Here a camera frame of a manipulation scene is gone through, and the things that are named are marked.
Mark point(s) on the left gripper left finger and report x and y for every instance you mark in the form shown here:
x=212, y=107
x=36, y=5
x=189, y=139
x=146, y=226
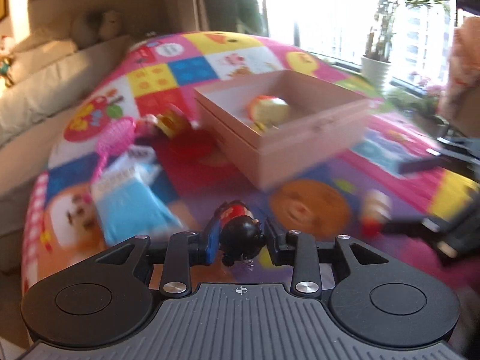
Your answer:
x=186, y=250

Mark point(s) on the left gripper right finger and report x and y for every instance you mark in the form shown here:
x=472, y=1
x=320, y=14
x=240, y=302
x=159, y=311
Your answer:
x=299, y=250

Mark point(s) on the black haired red doll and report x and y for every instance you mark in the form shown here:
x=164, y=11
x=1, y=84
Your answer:
x=241, y=237

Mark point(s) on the blue wet wipes pack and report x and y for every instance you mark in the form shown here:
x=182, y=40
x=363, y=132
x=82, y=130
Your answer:
x=125, y=203

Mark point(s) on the red white toy bottle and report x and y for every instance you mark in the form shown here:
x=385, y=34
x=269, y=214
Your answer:
x=375, y=212

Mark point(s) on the red cloth piece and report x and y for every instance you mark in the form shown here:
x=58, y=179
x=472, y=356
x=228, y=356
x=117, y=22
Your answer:
x=191, y=149

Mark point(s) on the red yellow toy fries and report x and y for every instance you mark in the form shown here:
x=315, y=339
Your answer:
x=172, y=123

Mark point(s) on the pink toy net scoop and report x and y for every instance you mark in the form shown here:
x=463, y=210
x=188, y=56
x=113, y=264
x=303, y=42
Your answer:
x=113, y=141

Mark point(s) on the toy apple half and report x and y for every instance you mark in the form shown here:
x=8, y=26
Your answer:
x=267, y=112

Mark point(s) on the beige sofa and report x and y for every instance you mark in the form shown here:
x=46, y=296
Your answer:
x=32, y=114

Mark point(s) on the grey plush toy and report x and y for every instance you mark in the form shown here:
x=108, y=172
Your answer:
x=94, y=27

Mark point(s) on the green hanging garment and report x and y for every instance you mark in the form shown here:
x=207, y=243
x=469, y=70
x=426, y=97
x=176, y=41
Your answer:
x=241, y=16

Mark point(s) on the white potted plant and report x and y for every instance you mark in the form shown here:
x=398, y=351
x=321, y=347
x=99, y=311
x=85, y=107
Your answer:
x=376, y=60

